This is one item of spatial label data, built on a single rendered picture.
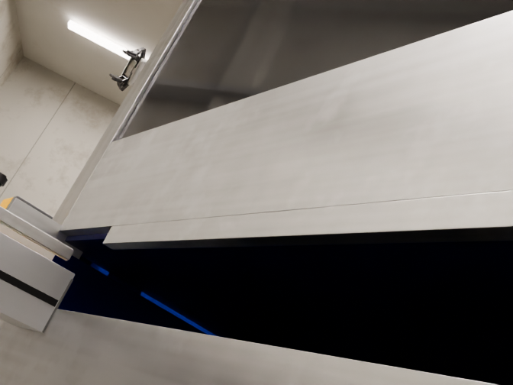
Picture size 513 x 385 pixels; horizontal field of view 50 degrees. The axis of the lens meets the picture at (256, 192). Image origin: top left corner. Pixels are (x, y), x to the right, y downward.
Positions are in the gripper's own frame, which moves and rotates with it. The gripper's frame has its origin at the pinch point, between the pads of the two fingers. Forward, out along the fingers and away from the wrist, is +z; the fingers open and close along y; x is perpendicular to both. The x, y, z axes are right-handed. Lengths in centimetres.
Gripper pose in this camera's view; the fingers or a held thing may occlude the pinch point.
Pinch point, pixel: (120, 65)
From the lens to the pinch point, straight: 195.3
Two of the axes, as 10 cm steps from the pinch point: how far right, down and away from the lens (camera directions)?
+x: -7.6, -5.8, 3.0
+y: -5.3, 8.2, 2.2
